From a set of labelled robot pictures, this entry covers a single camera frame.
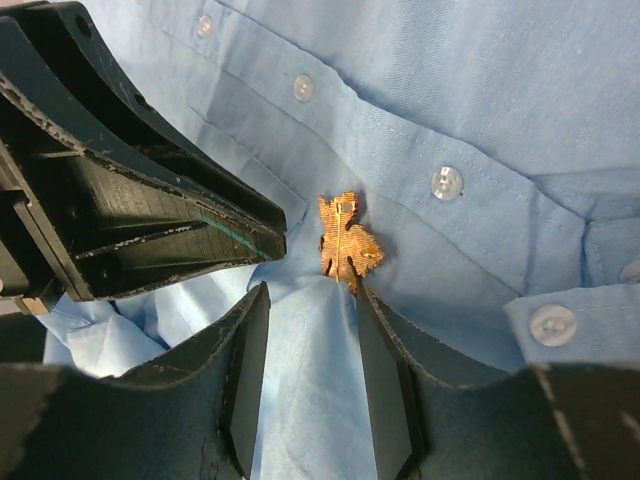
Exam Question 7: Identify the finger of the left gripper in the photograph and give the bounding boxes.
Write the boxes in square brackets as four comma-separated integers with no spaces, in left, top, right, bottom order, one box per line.
[1,81,286,315]
[1,1,286,235]

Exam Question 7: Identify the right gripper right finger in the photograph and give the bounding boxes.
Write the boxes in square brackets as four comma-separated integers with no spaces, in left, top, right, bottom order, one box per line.
[357,286,639,479]

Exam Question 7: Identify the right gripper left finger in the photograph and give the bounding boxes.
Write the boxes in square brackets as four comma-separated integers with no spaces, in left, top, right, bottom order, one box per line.
[1,284,270,479]

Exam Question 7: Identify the red gold leaf brooch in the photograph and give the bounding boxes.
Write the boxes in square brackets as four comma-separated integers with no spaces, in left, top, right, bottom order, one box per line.
[318,190,385,297]

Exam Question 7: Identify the light blue button shirt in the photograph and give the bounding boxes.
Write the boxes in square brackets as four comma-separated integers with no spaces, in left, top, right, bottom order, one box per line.
[42,1,639,479]

